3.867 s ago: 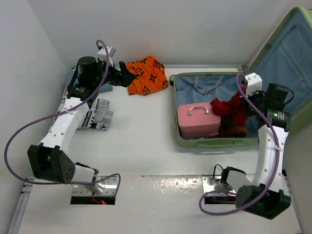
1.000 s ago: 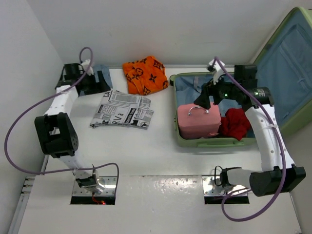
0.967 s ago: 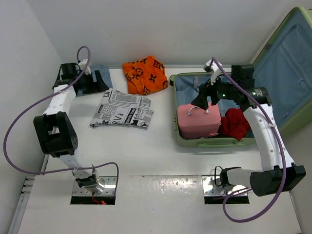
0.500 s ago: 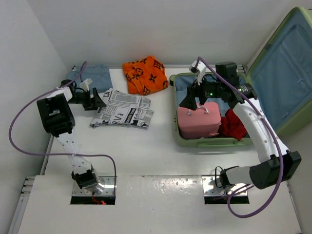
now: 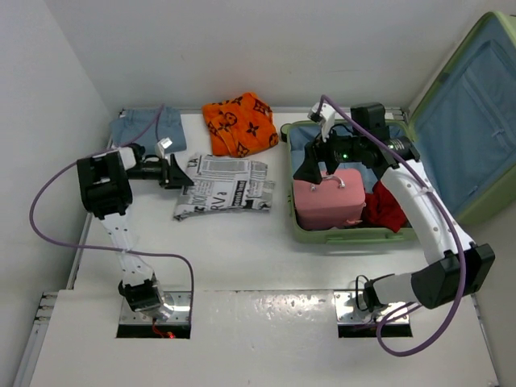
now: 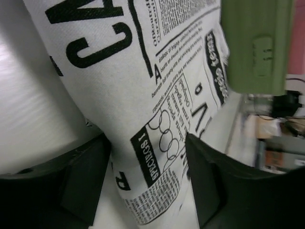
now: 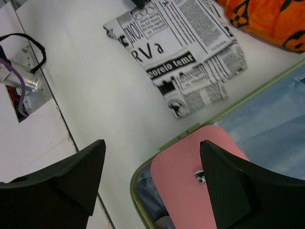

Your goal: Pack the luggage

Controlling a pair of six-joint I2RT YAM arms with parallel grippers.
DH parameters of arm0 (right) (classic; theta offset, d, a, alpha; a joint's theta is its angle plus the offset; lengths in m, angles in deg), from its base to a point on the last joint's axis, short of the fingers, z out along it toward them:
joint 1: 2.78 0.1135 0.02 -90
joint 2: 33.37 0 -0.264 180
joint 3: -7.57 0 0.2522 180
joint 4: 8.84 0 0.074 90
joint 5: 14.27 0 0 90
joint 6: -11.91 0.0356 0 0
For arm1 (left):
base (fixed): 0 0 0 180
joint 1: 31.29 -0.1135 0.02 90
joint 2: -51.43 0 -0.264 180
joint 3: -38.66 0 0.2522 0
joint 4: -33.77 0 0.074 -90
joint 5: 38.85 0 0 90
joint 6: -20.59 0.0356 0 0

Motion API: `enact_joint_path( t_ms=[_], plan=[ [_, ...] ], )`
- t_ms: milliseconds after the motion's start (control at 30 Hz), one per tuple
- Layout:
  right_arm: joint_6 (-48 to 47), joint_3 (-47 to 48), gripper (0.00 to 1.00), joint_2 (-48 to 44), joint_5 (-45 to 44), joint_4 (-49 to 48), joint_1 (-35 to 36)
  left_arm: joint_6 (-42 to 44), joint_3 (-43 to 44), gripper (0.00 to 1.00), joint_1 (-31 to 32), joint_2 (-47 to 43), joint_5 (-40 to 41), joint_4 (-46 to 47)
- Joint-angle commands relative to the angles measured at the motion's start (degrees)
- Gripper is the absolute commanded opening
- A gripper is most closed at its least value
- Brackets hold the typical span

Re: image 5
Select pink vanity case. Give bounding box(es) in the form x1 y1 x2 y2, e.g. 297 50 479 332
293 169 366 231

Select newspaper print cloth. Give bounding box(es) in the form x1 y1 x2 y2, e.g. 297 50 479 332
173 153 275 221

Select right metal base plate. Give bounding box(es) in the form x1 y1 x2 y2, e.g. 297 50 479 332
333 289 409 326

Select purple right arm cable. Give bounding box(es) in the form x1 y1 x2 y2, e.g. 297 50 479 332
318 94 468 358

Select red garment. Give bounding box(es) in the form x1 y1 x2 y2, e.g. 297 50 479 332
361 181 408 233

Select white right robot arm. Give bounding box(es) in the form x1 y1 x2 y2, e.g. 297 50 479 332
293 98 495 314

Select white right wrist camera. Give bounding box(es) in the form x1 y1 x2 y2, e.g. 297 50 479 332
308 102 336 142

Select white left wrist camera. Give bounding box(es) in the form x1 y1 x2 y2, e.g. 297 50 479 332
155 137 173 159

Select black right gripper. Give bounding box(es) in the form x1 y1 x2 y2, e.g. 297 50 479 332
293 121 365 184

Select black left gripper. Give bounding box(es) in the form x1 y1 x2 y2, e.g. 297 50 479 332
127 155 194 190

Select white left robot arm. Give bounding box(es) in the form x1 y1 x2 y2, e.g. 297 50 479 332
76 143 194 321

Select green suitcase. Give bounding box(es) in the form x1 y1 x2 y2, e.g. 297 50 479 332
281 10 516 245

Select orange patterned garment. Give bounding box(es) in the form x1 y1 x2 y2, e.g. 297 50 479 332
202 93 280 158

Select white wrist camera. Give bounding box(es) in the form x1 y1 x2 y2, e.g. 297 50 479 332
155 137 173 159
308 102 336 142

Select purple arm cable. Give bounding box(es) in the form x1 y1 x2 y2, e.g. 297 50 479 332
28 103 195 323
318 94 468 358

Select metal base plate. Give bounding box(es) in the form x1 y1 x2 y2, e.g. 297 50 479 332
119 291 191 327
333 289 409 326

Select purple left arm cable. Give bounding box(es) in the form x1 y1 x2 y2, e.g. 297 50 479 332
28 103 195 323

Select light blue jeans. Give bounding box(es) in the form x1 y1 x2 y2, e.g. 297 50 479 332
109 106 187 155

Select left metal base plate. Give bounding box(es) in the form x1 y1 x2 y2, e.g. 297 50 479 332
119 291 191 327

